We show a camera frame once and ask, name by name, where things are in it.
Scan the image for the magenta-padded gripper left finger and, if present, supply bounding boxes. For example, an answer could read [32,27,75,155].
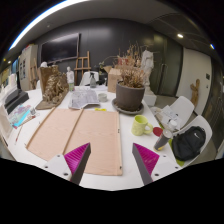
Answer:
[42,142,92,186]

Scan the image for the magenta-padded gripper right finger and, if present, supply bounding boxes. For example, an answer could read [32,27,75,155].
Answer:
[132,142,183,186]

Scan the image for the clear drink bottle white cap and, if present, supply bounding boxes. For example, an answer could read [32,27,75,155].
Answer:
[153,129,174,152]

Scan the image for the green seat cushion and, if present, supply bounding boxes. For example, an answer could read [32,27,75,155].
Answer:
[168,138,186,168]

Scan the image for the black backpack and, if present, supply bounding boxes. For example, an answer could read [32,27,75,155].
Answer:
[171,125,207,162]

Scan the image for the flat round red coaster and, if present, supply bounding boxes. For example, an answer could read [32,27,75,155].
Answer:
[152,126,164,138]

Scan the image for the light wooden board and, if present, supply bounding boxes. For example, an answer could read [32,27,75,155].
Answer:
[25,107,124,177]

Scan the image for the yellow-green mug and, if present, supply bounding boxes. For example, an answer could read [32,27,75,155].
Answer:
[130,114,154,137]

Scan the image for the stack of papers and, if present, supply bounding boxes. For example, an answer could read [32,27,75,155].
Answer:
[155,104,183,131]

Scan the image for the white chair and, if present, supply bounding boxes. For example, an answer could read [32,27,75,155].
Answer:
[156,95,195,129]
[173,114,213,168]
[79,70,100,87]

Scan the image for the grey plant saucer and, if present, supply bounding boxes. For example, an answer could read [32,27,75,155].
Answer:
[111,97,145,116]

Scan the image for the colourful book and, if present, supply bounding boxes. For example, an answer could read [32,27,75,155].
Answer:
[8,103,34,129]

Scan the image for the open printed booklet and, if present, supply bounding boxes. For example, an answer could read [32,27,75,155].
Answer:
[68,88,101,110]

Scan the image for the brown relief sculpture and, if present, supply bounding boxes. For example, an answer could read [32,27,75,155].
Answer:
[35,64,70,111]

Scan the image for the dried plant in brown pot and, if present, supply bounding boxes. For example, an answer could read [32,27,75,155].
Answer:
[114,43,148,113]

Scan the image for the black boxes stack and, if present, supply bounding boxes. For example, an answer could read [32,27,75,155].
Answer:
[3,88,30,114]

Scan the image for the wooden figure sculpture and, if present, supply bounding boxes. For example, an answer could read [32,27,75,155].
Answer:
[189,78,202,108]

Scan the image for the small white cup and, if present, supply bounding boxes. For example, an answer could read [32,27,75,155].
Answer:
[97,92,109,103]

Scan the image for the grey spray bottle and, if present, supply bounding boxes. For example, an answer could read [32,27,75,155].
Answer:
[89,71,98,89]

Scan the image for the wooden easel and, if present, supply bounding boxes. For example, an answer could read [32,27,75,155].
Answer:
[73,50,92,86]

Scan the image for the white cabinet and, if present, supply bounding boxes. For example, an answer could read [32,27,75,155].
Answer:
[18,44,39,91]

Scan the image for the long ceiling light strip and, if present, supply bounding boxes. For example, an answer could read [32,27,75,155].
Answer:
[8,0,89,52]

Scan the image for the white headless statue on pedestal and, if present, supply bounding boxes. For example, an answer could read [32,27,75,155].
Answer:
[139,49,158,108]

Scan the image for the black wall screen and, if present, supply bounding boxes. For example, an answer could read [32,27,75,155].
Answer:
[40,32,81,64]

